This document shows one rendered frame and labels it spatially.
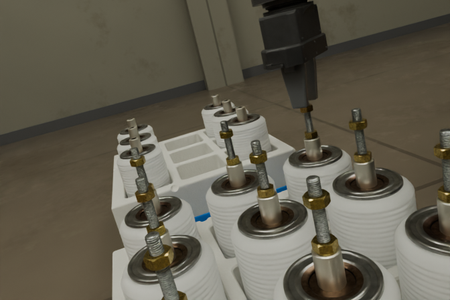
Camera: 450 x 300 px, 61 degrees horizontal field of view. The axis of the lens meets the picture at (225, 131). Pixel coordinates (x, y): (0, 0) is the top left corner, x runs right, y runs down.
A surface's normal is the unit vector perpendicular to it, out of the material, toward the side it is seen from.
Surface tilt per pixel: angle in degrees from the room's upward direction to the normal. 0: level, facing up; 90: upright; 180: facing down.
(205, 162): 90
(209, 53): 90
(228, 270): 0
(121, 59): 90
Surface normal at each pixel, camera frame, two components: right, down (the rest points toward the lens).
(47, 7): 0.24, 0.21
